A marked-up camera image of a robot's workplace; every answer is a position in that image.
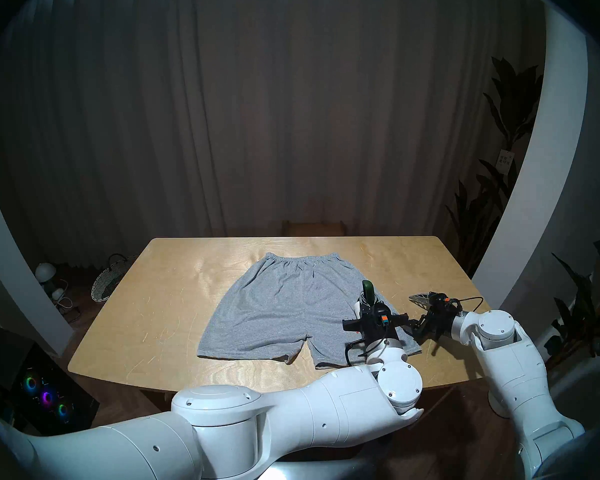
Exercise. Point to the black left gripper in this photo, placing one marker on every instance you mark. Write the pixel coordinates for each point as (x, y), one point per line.
(352, 325)

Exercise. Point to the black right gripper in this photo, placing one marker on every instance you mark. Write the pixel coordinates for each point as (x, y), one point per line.
(437, 324)

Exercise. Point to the grey shorts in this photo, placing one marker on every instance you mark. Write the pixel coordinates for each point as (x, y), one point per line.
(270, 309)

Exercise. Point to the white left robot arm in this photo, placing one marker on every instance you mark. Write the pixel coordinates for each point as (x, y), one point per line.
(305, 409)

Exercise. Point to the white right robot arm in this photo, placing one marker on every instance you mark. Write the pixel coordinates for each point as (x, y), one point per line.
(510, 359)

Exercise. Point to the leafy plant in white pot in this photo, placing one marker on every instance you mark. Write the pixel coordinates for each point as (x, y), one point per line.
(580, 319)

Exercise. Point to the white paper tag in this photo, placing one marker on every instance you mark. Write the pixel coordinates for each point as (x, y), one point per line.
(505, 158)

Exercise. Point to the white curved arch column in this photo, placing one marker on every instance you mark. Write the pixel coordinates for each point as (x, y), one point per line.
(10, 274)
(540, 174)

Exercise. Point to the grey curtain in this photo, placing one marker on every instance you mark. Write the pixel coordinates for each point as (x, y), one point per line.
(240, 114)

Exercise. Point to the tall dark leafy plant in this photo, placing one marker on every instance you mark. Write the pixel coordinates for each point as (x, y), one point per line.
(517, 99)

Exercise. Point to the woven basket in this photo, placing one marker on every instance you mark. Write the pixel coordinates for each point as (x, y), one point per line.
(107, 284)

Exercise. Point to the small white round object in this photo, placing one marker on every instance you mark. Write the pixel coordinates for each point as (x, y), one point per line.
(57, 294)

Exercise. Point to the white mushroom lamp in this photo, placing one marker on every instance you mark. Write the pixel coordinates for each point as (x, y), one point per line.
(45, 270)

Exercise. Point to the computer case with rgb fans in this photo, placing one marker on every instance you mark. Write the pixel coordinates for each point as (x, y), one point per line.
(45, 399)

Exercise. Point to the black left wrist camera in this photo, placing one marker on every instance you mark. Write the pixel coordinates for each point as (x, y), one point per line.
(381, 320)

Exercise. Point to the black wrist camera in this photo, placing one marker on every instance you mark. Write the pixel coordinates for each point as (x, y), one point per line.
(442, 300)
(381, 320)

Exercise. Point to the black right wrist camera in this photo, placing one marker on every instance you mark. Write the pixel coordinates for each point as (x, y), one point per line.
(442, 300)

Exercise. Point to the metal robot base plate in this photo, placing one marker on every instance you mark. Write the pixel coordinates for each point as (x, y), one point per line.
(325, 471)

